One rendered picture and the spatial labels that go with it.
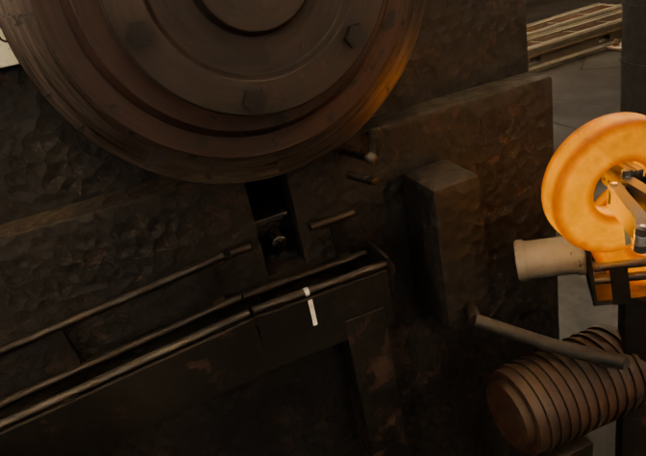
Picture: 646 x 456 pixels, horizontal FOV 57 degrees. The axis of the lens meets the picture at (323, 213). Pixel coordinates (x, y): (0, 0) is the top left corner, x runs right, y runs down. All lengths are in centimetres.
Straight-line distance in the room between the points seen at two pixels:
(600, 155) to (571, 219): 7
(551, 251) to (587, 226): 17
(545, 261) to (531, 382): 17
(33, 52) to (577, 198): 58
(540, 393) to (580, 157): 36
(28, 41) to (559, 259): 69
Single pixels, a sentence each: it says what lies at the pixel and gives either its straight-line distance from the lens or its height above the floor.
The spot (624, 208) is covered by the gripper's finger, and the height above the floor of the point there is 85.
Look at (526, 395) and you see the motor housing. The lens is 89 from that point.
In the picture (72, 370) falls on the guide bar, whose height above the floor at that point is 68.
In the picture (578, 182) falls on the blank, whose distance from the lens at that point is 68.
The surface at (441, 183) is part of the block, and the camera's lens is 83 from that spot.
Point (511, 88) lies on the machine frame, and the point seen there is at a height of 87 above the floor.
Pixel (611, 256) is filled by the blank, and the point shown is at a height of 68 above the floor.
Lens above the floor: 112
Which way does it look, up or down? 24 degrees down
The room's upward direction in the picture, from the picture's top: 12 degrees counter-clockwise
